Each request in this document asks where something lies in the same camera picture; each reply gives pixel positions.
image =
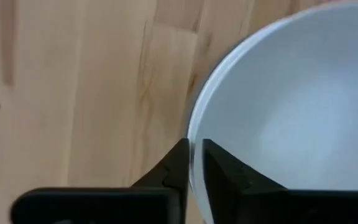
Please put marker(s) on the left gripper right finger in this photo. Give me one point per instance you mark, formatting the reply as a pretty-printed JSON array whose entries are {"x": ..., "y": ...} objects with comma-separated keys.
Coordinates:
[{"x": 259, "y": 205}]

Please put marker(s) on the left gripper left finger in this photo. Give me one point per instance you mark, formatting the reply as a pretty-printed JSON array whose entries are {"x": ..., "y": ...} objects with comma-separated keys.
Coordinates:
[{"x": 120, "y": 205}]

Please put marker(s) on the white bowl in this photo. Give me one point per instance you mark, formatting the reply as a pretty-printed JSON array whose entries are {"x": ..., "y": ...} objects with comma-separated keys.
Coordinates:
[{"x": 291, "y": 109}]

